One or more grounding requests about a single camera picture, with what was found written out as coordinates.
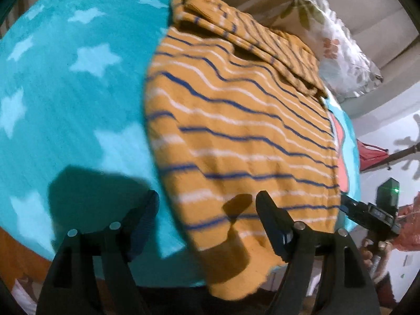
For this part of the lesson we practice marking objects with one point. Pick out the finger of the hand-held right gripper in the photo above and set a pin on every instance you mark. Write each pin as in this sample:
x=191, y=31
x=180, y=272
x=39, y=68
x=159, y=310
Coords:
x=349, y=207

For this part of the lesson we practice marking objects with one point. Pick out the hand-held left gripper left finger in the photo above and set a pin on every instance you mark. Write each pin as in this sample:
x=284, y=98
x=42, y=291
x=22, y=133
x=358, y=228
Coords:
x=144, y=220

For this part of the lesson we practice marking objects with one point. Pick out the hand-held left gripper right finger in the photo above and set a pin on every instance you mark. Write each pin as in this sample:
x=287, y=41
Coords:
x=273, y=228

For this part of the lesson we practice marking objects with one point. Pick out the orange striped shirt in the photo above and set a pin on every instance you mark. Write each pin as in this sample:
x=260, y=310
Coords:
x=242, y=128

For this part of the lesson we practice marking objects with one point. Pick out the person's right hand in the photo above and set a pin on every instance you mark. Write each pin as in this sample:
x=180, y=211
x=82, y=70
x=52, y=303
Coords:
x=367, y=251

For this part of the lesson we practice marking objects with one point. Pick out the pink plastic bag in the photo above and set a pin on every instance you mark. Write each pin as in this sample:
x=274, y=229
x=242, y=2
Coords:
x=410, y=226

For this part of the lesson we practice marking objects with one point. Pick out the red cloth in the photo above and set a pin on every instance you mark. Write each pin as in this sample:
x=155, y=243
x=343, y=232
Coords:
x=372, y=156

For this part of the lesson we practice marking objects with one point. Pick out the dark coat rack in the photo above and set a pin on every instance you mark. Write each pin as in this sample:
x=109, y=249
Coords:
x=407, y=152

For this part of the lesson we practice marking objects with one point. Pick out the teal star blanket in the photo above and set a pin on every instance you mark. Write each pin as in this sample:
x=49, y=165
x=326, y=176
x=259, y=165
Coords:
x=75, y=105

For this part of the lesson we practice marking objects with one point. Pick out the floral pillow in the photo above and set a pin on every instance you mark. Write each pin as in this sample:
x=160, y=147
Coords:
x=338, y=42

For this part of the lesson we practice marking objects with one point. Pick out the orange wooden bed frame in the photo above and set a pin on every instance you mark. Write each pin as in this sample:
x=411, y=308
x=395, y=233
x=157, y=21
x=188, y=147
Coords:
x=19, y=256

